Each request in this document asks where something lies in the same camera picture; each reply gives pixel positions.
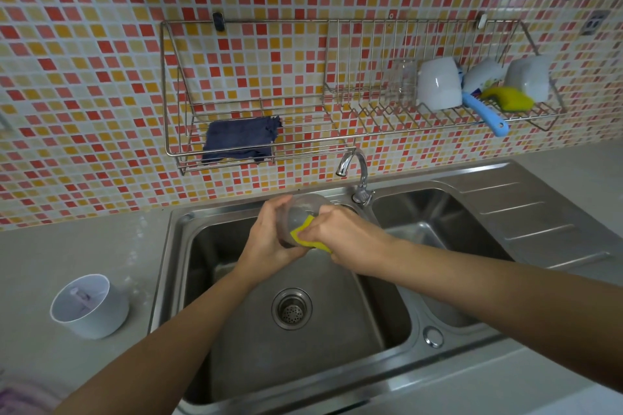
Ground person's left hand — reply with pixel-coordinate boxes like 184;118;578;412
236;195;313;291

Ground yellow dish sponge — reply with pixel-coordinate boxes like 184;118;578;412
290;215;335;255

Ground person's left forearm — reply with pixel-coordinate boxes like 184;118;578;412
51;264;274;415

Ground steel wire wall rack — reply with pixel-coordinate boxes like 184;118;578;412
160;16;568;176

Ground dark blue cloth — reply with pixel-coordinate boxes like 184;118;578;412
202;116;283;166

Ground pink striped cloth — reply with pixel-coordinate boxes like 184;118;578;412
0;370;65;415

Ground clear plastic cup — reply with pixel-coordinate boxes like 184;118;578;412
275;193;333;251

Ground stainless steel double sink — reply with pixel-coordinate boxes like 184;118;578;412
147;159;623;415

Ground person's right forearm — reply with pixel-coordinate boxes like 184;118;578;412
388;240;623;395

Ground person's right hand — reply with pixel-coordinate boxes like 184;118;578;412
298;205;406;280

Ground yellow green scrub sponge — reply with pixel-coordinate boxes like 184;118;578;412
479;86;535;113

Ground chrome faucet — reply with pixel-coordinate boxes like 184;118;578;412
335;148;376;207

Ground white round plastic container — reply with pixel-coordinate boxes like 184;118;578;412
50;274;130;340

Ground metal drain strainer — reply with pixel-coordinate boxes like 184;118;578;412
271;288;313;331

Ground blue handled brush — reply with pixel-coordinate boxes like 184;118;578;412
461;91;510;138

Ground clear drinking glass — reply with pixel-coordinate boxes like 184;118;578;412
389;58;420;107

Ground grey wall socket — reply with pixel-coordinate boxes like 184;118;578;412
579;10;610;36

